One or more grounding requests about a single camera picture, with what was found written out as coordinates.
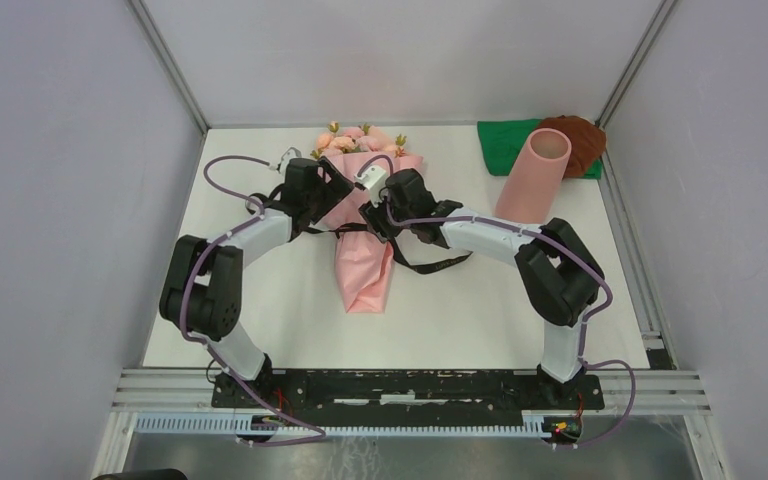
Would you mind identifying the pink flower bouquet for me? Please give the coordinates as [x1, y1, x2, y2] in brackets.
[314, 122, 425, 313]

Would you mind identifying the black ribbon gold lettering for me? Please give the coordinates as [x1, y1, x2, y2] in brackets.
[304, 221, 474, 277]

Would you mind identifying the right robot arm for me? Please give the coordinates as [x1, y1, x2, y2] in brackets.
[355, 165, 610, 408]

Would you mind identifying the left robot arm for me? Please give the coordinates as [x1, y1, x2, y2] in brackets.
[159, 158, 355, 408]

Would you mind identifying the pink cylindrical vase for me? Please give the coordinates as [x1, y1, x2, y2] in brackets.
[494, 128, 572, 224]

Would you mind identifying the green cloth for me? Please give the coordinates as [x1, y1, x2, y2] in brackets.
[476, 119, 604, 181]

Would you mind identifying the brown cloth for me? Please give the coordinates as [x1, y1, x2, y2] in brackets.
[537, 115, 607, 180]

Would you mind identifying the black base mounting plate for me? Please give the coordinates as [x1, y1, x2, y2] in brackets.
[249, 369, 605, 427]

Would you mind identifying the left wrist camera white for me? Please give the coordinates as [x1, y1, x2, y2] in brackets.
[269, 147, 301, 175]

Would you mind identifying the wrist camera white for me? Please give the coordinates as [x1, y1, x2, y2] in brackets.
[269, 147, 301, 175]
[355, 165, 390, 205]

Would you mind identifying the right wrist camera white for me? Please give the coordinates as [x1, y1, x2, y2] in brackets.
[355, 165, 390, 205]

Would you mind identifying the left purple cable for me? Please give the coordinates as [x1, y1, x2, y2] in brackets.
[178, 154, 327, 448]

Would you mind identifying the blue slotted cable duct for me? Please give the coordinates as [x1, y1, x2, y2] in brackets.
[134, 413, 550, 439]

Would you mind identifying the aluminium rail frame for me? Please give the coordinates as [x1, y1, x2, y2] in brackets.
[113, 368, 712, 415]

